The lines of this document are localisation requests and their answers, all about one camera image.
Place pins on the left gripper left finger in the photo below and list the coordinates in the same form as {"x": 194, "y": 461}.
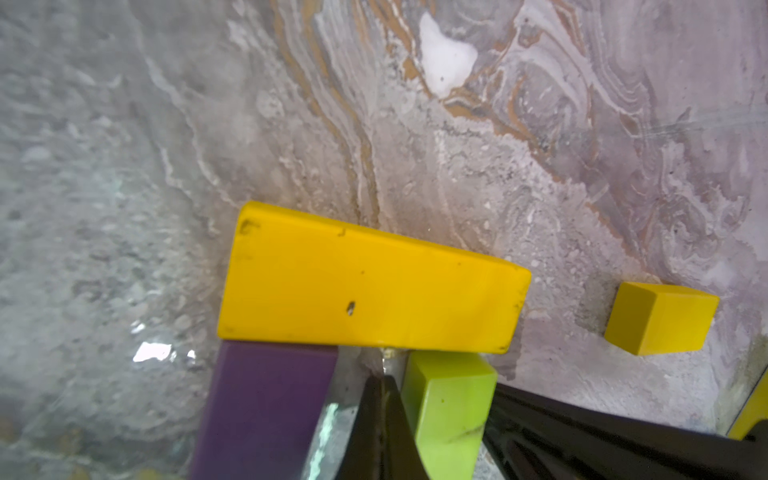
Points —
{"x": 381, "y": 445}

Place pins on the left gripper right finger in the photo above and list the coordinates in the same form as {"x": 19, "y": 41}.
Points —
{"x": 533, "y": 437}

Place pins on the lime green block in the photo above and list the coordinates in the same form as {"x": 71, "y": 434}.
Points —
{"x": 447, "y": 398}

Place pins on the purple block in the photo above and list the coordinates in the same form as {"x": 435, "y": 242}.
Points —
{"x": 262, "y": 409}

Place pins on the small yellow block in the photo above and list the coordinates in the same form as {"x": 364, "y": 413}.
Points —
{"x": 652, "y": 319}

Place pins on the long yellow block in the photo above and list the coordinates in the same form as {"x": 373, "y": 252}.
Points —
{"x": 299, "y": 278}

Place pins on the yellow-green long block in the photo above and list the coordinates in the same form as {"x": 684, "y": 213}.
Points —
{"x": 754, "y": 410}

